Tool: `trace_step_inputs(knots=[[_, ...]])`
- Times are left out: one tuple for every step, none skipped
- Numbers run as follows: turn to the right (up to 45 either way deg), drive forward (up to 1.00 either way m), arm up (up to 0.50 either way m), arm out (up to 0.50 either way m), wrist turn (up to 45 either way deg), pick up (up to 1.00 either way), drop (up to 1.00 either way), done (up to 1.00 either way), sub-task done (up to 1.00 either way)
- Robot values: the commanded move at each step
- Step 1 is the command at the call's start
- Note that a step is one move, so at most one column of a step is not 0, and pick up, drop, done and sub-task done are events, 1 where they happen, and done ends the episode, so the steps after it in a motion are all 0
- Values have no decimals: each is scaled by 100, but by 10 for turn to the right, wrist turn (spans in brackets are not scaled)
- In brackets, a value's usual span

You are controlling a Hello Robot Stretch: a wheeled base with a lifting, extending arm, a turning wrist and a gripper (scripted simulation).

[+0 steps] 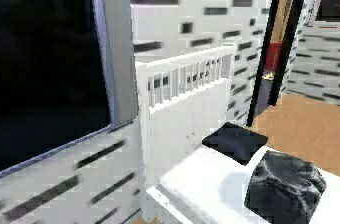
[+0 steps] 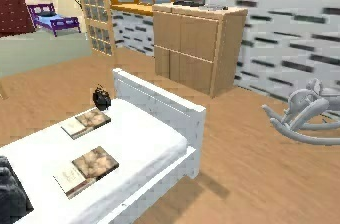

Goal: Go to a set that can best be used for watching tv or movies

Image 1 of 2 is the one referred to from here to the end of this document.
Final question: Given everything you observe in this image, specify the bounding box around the white bed with slatted headboard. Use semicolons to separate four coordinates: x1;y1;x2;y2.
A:
135;45;340;224

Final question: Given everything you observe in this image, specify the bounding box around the flat black pillow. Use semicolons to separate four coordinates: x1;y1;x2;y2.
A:
201;121;269;166

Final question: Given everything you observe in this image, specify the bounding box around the black framed doorway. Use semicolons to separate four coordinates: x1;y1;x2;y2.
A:
245;0;305;128

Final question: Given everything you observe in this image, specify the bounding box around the red object beyond doorway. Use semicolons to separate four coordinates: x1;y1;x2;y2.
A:
265;41;283;72

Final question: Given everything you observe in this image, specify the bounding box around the crumpled dark grey pillow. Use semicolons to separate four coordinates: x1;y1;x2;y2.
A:
243;150;328;224

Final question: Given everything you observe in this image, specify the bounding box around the black television set grey frame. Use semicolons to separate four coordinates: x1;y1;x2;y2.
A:
0;0;140;188

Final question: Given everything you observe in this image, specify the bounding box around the dark framed wall picture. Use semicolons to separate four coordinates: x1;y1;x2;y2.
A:
315;0;340;23

